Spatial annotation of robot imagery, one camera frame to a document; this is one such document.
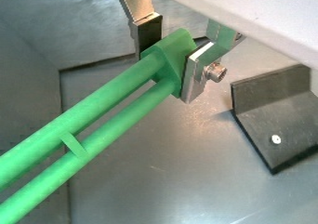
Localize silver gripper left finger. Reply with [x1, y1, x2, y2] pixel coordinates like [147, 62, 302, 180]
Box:
[119, 0, 163, 58]

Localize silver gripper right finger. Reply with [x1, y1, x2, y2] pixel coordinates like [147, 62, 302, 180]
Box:
[181, 19, 246, 104]

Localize green three prong object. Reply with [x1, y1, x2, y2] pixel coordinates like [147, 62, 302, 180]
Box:
[0, 29, 195, 224]

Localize black curved fixture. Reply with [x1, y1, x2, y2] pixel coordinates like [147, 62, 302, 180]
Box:
[231, 64, 318, 174]

